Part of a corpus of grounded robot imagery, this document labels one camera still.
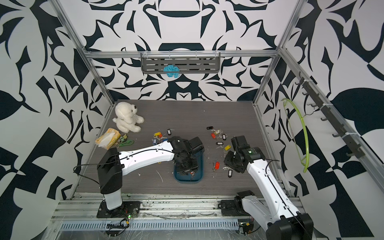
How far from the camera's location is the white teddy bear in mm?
914

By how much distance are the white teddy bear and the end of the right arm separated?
624 mm

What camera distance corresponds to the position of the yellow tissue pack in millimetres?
949

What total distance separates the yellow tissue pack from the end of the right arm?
0.71 m

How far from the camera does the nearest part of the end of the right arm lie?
54 centimetres
